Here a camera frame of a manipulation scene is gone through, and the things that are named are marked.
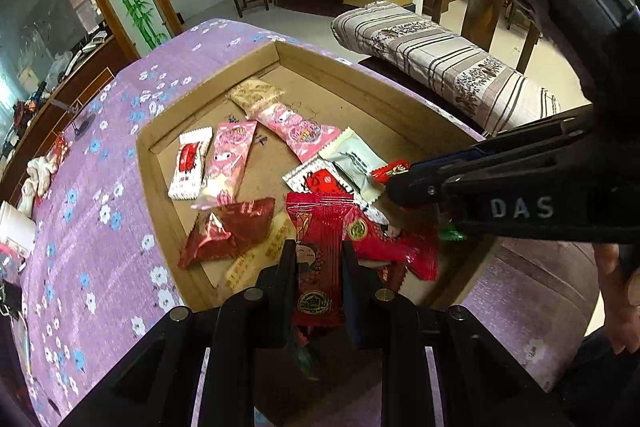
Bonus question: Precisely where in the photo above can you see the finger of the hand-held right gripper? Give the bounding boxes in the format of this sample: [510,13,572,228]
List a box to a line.
[409,106,599,176]
[384,173,452,208]

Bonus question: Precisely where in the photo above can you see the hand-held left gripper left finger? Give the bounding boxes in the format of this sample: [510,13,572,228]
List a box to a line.
[59,241,298,427]

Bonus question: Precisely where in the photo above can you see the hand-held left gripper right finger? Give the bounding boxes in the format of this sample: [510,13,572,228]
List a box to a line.
[341,251,572,427]

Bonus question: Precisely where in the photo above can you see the red twisted candy wrapper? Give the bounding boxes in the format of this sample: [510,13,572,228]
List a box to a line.
[371,158,412,184]

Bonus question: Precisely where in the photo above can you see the yellow cake packet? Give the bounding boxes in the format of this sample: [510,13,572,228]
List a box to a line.
[229,77,287,116]
[224,213,297,289]

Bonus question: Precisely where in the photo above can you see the green candy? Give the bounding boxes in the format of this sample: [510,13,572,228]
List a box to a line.
[438,216,468,242]

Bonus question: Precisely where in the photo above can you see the white green snack packet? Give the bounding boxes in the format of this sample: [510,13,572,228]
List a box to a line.
[319,127,392,226]

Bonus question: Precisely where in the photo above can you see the clear green-ended candy packet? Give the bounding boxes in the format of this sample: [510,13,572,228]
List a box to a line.
[294,331,322,382]

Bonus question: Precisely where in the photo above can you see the dark red foil packet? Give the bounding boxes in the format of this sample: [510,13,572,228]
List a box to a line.
[176,197,277,270]

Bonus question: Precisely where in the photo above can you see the white red snack packet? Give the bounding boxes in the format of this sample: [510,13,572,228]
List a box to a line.
[281,158,362,204]
[166,129,214,201]

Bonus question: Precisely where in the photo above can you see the cardboard box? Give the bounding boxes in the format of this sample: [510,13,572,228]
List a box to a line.
[135,40,495,314]

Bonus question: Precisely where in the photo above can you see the short pink snack packet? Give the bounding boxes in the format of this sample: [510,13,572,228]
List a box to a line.
[191,120,259,211]

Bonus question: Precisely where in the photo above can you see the long pink snack packet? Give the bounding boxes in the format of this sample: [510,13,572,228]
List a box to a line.
[254,102,342,164]

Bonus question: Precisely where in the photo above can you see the person's right hand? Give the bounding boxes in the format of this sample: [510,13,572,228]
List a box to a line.
[591,241,640,354]

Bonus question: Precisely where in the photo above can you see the striped rolled mattress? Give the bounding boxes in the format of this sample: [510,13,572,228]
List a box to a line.
[330,0,562,134]

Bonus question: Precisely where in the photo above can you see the wooden chair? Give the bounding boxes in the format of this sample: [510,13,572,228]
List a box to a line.
[464,0,543,74]

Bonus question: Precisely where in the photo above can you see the purple floral tablecloth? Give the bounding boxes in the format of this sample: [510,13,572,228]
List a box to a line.
[20,18,603,427]

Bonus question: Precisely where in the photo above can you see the red flat packet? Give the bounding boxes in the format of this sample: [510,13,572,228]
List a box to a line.
[49,133,69,168]

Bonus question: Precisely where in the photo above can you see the black stand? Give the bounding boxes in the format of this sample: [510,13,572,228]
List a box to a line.
[51,98,97,136]

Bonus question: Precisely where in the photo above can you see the white cloth glove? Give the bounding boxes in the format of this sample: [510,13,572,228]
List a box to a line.
[26,156,54,188]
[19,181,42,214]

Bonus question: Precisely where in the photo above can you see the wooden cabinet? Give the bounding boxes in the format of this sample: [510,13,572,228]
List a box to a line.
[0,33,119,174]

